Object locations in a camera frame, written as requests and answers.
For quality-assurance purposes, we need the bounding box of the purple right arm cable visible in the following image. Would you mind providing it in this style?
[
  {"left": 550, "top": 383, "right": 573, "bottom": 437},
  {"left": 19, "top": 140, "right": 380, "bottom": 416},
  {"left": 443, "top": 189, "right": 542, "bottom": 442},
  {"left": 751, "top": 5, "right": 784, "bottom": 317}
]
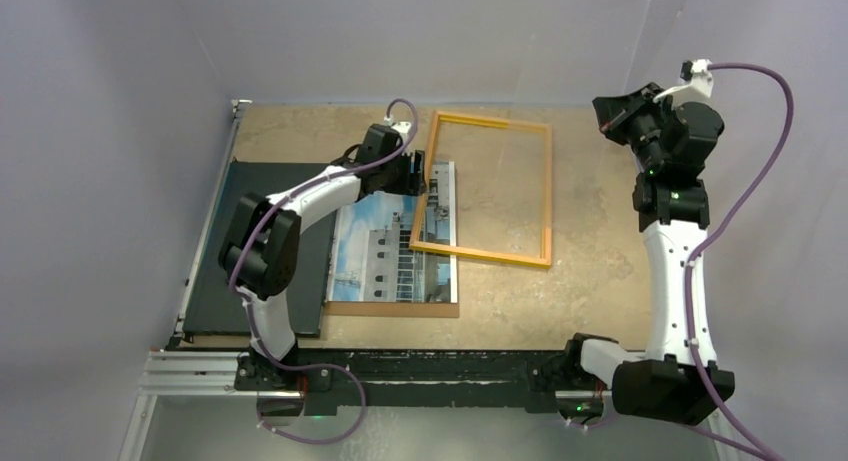
[{"left": 563, "top": 61, "right": 795, "bottom": 461}]

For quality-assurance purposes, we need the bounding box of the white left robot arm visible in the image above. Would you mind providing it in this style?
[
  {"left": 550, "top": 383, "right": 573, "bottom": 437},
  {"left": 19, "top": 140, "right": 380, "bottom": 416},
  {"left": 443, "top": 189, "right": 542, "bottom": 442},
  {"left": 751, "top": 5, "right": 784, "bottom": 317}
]
[{"left": 218, "top": 122, "right": 426, "bottom": 390}]

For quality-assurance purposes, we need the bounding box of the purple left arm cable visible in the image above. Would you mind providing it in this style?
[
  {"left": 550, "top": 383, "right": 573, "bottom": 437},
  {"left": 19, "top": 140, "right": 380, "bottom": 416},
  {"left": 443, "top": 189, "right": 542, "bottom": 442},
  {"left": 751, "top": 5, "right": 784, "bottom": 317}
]
[{"left": 228, "top": 98, "right": 420, "bottom": 446}]

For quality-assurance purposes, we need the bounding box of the building and sky photo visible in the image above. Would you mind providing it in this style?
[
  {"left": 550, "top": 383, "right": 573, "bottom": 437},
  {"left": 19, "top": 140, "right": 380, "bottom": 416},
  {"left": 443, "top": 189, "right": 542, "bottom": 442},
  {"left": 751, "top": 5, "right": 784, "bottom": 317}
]
[{"left": 327, "top": 162, "right": 458, "bottom": 304}]

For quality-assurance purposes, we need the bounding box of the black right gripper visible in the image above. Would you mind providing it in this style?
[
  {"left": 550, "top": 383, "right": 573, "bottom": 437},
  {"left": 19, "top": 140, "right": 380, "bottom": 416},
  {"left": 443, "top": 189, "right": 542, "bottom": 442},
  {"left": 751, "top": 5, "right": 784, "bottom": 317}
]
[{"left": 594, "top": 84, "right": 679, "bottom": 173}]

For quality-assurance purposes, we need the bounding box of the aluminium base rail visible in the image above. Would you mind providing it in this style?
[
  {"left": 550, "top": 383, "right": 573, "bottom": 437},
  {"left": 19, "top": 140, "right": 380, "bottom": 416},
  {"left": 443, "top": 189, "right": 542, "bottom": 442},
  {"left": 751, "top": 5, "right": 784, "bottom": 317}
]
[{"left": 137, "top": 349, "right": 722, "bottom": 420}]

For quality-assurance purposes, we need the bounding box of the yellow wooden picture frame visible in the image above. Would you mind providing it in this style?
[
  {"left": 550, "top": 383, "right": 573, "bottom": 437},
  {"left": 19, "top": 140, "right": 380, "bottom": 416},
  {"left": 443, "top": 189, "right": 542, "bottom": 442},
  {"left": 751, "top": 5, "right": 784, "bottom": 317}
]
[{"left": 408, "top": 110, "right": 554, "bottom": 270}]

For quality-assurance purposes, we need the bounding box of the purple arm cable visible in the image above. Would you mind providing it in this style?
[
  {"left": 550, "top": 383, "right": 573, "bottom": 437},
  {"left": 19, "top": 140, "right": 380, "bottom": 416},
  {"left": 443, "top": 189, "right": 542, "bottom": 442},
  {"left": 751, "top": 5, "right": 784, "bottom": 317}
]
[
  {"left": 563, "top": 61, "right": 795, "bottom": 461},
  {"left": 228, "top": 98, "right": 420, "bottom": 446}
]

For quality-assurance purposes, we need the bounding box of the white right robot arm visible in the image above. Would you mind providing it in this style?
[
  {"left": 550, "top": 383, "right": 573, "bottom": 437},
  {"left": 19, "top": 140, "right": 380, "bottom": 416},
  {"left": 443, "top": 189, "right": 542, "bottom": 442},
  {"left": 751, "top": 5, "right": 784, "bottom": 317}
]
[{"left": 561, "top": 83, "right": 735, "bottom": 426}]

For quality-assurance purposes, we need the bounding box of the black flat box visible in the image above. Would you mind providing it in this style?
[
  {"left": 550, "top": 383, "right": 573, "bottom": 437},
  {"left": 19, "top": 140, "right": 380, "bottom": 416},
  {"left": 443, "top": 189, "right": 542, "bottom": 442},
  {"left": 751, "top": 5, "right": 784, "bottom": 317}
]
[{"left": 182, "top": 161, "right": 340, "bottom": 340}]

